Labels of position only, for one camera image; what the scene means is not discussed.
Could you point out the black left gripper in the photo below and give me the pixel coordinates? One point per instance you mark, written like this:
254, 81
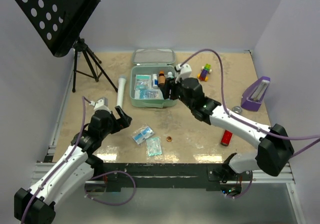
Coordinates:
125, 121

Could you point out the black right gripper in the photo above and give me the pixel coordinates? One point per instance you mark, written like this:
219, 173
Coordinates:
166, 89

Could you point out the brown bottle orange cap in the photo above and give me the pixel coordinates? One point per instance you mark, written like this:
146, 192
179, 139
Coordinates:
161, 78

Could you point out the teal header small packet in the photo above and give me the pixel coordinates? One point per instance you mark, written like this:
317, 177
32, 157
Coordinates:
143, 82

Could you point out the blue white swab packet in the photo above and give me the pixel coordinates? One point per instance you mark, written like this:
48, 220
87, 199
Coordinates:
142, 134

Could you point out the mint green medicine case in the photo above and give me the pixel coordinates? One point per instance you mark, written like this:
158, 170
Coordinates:
148, 62

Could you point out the green dotted plaster packet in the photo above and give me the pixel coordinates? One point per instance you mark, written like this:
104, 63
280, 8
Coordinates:
154, 146

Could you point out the large blue mask packet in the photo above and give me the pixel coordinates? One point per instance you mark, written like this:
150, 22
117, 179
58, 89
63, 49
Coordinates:
148, 94

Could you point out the white green label bottle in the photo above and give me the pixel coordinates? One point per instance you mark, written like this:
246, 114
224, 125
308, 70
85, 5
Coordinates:
170, 75

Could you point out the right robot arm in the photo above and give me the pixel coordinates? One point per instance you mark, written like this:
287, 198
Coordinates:
273, 149

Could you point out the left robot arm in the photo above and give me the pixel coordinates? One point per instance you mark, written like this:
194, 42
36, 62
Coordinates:
39, 203

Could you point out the white plastic tube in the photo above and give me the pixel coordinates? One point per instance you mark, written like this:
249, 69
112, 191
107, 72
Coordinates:
121, 88

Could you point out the colourful toy car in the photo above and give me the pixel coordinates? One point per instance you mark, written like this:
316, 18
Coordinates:
205, 71

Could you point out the red silver flashlight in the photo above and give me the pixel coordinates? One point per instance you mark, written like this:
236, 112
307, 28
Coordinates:
226, 138

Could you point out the purple metronome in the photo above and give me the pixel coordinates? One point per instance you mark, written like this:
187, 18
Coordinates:
252, 97

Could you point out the black music stand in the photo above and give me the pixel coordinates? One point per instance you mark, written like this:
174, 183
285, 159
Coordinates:
59, 24

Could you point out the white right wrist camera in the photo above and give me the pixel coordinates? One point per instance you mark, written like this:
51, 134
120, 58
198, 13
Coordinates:
183, 71

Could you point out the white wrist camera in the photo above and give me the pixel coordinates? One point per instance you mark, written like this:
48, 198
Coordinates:
183, 71
100, 104

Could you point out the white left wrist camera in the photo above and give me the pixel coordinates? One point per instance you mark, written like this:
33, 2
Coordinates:
100, 104

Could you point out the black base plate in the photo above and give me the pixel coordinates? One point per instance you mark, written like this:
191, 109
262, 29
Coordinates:
211, 177

